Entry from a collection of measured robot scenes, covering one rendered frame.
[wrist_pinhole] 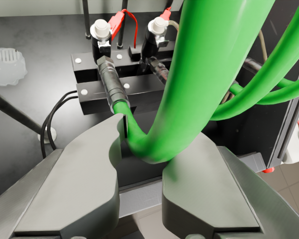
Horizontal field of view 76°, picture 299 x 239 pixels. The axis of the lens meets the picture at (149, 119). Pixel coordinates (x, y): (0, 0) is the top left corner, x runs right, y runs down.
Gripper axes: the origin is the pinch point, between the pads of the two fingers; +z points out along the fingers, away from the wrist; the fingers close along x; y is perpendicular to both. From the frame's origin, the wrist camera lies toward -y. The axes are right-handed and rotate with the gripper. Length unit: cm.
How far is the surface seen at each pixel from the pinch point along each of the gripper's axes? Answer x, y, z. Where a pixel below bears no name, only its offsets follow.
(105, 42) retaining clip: -5.2, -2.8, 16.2
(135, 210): -2.2, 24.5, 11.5
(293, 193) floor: 114, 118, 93
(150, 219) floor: 1, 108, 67
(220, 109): 6.7, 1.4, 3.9
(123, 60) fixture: -4.3, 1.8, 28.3
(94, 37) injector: -6.5, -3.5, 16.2
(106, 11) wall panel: -12, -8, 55
